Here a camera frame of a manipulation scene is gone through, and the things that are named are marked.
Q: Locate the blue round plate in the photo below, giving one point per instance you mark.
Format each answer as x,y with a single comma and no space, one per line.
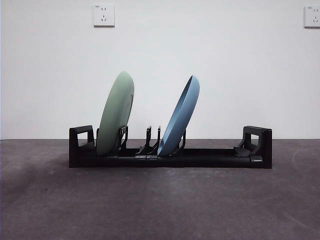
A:
180,117

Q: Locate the green round plate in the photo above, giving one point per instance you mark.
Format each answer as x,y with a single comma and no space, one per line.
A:
115,112

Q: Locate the black plate rack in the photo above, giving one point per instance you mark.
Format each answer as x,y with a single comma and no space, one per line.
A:
200,160

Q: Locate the white wall socket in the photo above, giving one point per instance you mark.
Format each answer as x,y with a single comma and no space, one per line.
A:
312,16
104,15

